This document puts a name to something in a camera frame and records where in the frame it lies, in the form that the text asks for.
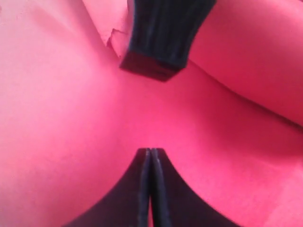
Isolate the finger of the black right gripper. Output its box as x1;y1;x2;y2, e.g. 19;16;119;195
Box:
120;0;216;81

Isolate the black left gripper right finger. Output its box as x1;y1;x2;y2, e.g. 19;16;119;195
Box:
150;148;238;227

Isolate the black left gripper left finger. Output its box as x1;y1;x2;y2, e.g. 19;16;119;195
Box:
65;148;151;227

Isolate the red scalloped cloth mat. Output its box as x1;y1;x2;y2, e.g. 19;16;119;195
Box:
0;0;303;227

